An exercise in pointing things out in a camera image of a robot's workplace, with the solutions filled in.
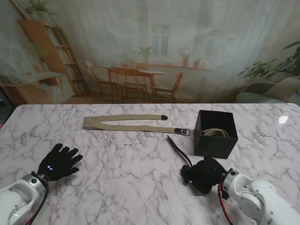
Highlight black belt storage box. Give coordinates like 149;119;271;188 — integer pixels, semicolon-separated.
193;109;239;159

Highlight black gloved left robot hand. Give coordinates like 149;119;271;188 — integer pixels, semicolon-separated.
37;143;83;181

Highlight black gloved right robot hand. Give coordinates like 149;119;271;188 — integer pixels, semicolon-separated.
180;156;228;195

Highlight left arm red black cables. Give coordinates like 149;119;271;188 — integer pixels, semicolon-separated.
23;182;50;225

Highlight arm red black cables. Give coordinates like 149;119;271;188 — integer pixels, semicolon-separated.
23;182;50;225
217;184;235;225

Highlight printed room backdrop cloth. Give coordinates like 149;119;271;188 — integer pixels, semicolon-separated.
0;0;300;105

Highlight beige woven belt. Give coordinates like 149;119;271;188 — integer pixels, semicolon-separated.
83;114;191;136
201;128;230;138

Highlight dark brown woven belt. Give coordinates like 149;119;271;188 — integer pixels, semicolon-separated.
166;135;193;167

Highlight right arm red black cables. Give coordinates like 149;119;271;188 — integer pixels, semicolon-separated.
217;184;235;225

